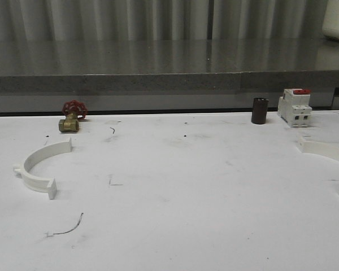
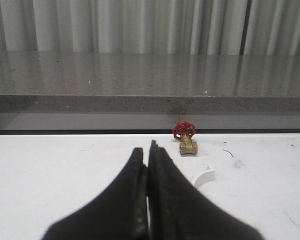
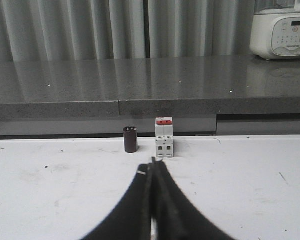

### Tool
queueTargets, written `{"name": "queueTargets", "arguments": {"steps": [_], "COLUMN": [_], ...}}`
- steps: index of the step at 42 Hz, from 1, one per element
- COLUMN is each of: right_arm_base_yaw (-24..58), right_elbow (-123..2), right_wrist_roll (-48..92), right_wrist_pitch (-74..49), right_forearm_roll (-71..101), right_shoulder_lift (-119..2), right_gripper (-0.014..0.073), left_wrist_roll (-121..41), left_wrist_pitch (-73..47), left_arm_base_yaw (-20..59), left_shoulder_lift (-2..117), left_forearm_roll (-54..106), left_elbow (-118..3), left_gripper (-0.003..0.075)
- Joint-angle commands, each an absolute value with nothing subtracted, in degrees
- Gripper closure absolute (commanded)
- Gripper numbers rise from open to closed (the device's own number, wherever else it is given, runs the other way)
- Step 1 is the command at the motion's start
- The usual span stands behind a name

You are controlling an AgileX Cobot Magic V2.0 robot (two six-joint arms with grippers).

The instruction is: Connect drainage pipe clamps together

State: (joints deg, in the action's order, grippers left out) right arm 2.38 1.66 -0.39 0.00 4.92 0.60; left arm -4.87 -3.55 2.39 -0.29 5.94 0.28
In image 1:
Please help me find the white half pipe clamp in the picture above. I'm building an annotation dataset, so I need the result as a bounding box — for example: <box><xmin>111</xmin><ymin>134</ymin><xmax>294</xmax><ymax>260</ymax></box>
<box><xmin>13</xmin><ymin>144</ymin><xmax>57</xmax><ymax>199</ymax></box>
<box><xmin>297</xmin><ymin>136</ymin><xmax>339</xmax><ymax>204</ymax></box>

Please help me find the dark brown cylindrical coupling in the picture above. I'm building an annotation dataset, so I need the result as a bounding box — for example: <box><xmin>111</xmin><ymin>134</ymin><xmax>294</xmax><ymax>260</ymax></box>
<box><xmin>251</xmin><ymin>97</ymin><xmax>269</xmax><ymax>124</ymax></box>

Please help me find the brass valve red handwheel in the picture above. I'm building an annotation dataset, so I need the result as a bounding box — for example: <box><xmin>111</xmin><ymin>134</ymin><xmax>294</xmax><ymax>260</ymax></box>
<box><xmin>58</xmin><ymin>100</ymin><xmax>88</xmax><ymax>133</ymax></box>

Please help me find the grey stone counter ledge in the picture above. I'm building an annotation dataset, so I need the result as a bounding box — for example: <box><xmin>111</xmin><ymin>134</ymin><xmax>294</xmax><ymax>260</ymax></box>
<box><xmin>0</xmin><ymin>38</ymin><xmax>339</xmax><ymax>95</ymax></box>

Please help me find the white container on counter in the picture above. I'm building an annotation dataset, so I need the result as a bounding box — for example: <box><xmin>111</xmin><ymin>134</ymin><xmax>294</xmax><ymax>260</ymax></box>
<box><xmin>322</xmin><ymin>0</ymin><xmax>339</xmax><ymax>40</ymax></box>

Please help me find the white circuit breaker red switch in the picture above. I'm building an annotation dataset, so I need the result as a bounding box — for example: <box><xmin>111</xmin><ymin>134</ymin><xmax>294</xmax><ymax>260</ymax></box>
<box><xmin>277</xmin><ymin>89</ymin><xmax>312</xmax><ymax>128</ymax></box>

